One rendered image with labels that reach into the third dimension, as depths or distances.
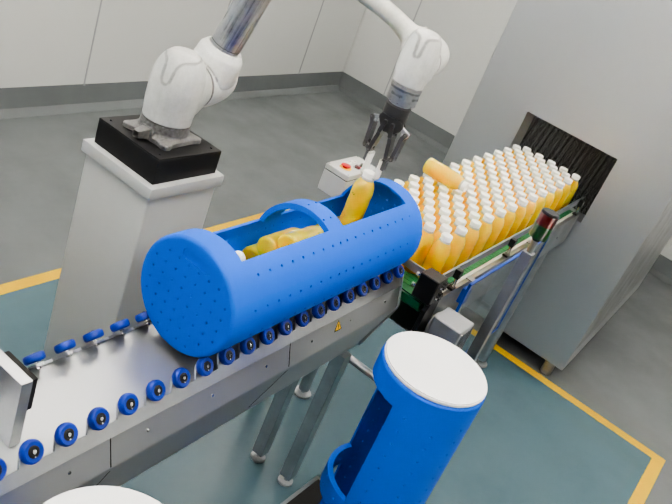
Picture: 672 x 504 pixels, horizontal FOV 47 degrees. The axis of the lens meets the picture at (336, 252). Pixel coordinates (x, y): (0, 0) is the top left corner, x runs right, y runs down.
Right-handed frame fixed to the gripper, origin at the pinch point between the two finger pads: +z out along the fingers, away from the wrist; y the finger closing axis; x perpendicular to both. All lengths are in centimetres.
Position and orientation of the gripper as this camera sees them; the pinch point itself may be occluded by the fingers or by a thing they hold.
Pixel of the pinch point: (373, 165)
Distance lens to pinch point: 228.2
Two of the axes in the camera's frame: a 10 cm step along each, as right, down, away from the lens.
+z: -3.4, 8.2, 4.6
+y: 7.6, 5.3, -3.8
